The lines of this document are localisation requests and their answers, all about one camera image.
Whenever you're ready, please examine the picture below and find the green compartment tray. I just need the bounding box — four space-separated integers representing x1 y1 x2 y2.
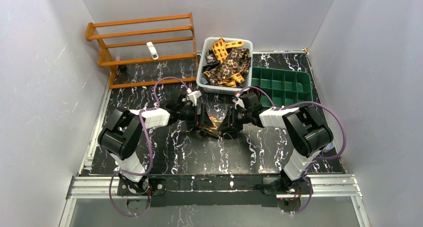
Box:
251 67 313 108

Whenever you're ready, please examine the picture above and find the aluminium frame rail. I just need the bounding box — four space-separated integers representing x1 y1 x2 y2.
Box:
59 174 371 227

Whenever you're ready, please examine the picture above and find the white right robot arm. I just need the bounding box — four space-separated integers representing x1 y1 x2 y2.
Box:
218 92 334 193

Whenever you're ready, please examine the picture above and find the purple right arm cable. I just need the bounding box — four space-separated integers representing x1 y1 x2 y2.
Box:
236 86 348 216

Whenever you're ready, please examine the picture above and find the cream flamingo paisley tie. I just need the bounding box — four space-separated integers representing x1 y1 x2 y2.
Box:
199 116 222 139

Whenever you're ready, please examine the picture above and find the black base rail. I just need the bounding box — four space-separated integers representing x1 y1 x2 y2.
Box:
117 174 313 212

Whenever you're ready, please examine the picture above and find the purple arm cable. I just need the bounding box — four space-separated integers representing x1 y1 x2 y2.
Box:
108 76 194 218
236 86 348 216

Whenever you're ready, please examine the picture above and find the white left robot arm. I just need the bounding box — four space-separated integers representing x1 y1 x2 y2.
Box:
97 90 213 193

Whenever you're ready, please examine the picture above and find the yellow beetle print tie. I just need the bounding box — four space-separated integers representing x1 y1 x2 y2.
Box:
210 38 246 88

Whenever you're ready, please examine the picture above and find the white plastic laundry basket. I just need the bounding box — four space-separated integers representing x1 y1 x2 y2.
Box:
197 37 253 95

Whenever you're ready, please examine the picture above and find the white clip on rack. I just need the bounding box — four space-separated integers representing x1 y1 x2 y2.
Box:
146 41 159 60

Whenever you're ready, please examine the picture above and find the clear plastic cup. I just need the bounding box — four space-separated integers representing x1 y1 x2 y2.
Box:
322 141 335 153

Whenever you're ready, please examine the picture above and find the orange wooden rack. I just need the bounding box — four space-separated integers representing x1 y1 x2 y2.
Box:
85 12 199 89

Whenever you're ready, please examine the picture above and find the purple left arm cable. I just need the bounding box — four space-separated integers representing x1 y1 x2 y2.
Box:
108 76 194 218

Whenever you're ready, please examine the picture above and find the black tropical floral tie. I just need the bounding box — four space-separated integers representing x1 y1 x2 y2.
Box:
204 48 251 85

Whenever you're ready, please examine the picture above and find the dark blue floral tie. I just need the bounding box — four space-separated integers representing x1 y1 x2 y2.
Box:
201 50 220 85

